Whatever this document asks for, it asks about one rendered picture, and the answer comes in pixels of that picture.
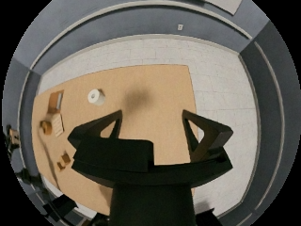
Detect brown clipboard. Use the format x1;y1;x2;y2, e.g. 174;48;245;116
47;89;64;114

